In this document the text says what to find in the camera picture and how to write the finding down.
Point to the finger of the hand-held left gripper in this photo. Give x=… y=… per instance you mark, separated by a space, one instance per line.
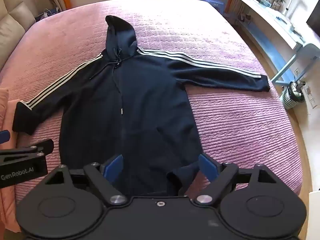
x=3 y=137
x=42 y=147

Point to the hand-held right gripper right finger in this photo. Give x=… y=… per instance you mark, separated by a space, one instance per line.
x=207 y=167

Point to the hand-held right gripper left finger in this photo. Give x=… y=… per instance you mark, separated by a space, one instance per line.
x=113 y=168

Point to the navy striped-sleeve hoodie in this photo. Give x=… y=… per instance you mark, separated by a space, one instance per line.
x=150 y=105

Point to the salmon folded quilt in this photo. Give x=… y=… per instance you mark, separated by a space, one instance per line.
x=7 y=200

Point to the pink quilted bed blanket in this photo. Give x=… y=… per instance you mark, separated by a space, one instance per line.
x=232 y=135

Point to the white laundry basket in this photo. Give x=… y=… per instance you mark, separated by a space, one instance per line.
x=291 y=97

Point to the white furniture edge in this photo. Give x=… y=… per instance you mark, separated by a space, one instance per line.
x=315 y=215

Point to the beige padded headboard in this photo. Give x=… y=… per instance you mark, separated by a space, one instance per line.
x=12 y=17

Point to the dark bedside stand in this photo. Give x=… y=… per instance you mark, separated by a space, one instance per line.
x=46 y=16

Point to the blue plastic storage box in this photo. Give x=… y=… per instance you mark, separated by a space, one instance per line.
x=212 y=2

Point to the black flat screen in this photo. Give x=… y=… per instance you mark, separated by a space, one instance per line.
x=315 y=20

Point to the white desk lamp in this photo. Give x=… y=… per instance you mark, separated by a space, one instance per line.
x=290 y=0

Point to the white desk with blue frame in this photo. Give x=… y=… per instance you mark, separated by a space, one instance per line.
x=272 y=20

